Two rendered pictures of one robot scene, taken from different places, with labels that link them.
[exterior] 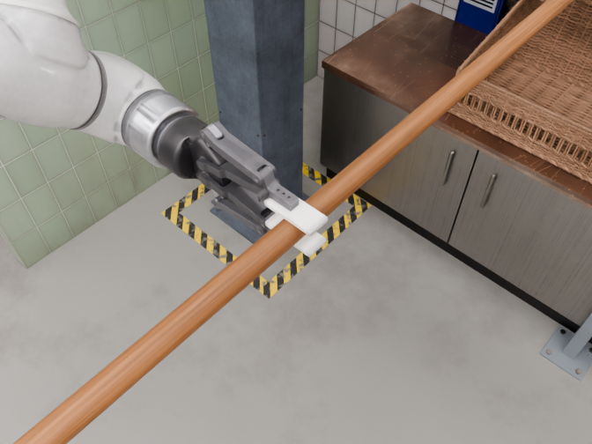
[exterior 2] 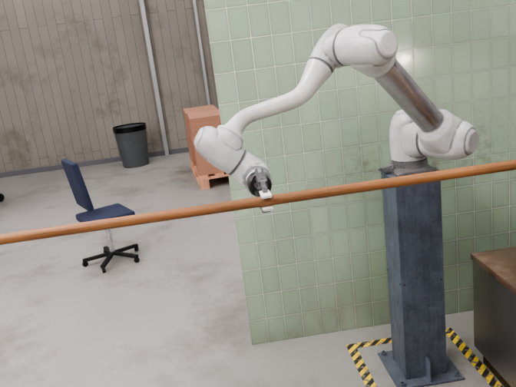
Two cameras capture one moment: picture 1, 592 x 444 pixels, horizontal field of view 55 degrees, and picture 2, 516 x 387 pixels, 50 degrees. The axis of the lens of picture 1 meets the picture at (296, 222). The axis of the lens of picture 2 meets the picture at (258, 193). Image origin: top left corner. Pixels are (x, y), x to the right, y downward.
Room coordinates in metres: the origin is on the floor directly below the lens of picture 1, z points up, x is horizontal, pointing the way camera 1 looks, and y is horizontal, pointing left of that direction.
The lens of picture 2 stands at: (-0.71, -1.05, 1.64)
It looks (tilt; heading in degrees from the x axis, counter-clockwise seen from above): 15 degrees down; 44
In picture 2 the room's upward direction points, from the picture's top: 7 degrees counter-clockwise
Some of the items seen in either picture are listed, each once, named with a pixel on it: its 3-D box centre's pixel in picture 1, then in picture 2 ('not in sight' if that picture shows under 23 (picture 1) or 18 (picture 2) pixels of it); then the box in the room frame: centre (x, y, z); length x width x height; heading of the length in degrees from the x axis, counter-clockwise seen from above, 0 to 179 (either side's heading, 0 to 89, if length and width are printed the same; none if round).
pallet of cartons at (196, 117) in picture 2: not in sight; (224, 141); (4.16, 4.14, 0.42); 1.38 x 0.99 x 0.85; 49
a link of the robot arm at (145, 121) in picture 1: (165, 130); (258, 181); (0.57, 0.17, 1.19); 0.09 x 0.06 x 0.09; 138
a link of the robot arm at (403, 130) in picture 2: not in sight; (409, 133); (1.48, 0.10, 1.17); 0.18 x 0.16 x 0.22; 79
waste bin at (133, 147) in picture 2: not in sight; (133, 145); (4.10, 6.12, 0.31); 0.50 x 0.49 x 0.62; 138
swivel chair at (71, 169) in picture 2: not in sight; (101, 211); (1.55, 2.91, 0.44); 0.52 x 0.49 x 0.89; 145
